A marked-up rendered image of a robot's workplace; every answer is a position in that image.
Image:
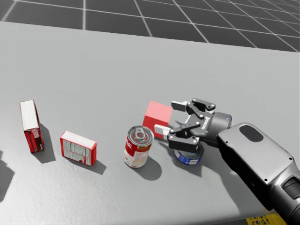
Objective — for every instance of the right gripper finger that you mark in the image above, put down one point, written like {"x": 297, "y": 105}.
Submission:
{"x": 181, "y": 140}
{"x": 201, "y": 106}

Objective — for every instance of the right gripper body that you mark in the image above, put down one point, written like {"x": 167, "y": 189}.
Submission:
{"x": 214, "y": 124}

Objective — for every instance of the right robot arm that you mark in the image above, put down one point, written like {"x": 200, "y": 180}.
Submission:
{"x": 254, "y": 161}

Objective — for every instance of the pink cube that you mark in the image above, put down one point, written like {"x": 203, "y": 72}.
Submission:
{"x": 156, "y": 117}

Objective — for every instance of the blue flat can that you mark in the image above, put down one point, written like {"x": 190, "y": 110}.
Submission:
{"x": 187, "y": 158}

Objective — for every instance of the red and white can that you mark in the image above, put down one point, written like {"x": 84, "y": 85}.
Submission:
{"x": 138, "y": 147}

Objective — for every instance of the red and white carton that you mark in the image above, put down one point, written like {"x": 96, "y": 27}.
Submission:
{"x": 78, "y": 150}

